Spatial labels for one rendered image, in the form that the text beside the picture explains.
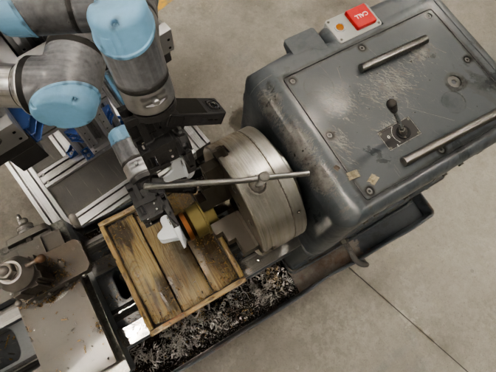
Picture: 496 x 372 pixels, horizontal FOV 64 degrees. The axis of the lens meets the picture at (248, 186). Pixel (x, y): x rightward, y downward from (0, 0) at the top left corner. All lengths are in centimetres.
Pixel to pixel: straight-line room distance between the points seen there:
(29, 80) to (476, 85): 99
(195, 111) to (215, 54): 194
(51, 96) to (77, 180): 131
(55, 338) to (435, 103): 110
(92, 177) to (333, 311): 136
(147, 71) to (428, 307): 200
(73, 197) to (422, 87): 159
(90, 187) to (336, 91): 139
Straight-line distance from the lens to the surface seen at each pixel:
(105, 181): 205
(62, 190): 210
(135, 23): 51
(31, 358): 132
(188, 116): 64
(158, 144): 65
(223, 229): 98
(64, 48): 85
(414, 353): 227
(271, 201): 89
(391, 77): 106
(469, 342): 240
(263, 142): 93
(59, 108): 82
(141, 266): 121
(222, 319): 147
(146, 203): 100
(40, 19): 64
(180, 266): 119
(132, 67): 54
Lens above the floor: 206
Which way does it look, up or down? 71 degrees down
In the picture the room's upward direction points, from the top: 10 degrees clockwise
